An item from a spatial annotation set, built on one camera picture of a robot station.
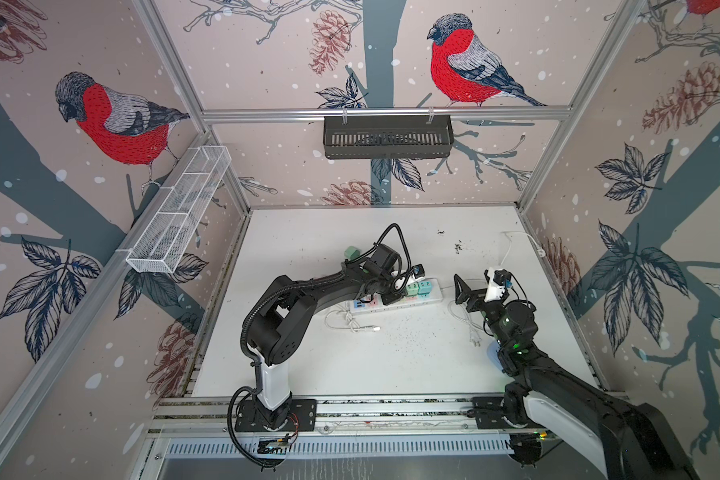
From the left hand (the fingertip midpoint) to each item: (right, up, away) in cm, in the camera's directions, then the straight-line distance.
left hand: (404, 287), depth 89 cm
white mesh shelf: (-63, +23, -11) cm, 68 cm away
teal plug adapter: (+7, 0, +1) cm, 7 cm away
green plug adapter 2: (-17, +10, +13) cm, 24 cm away
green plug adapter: (+3, -1, 0) cm, 3 cm away
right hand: (+17, +4, -9) cm, 20 cm away
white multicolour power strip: (-9, -3, -7) cm, 12 cm away
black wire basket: (-4, +50, +15) cm, 52 cm away
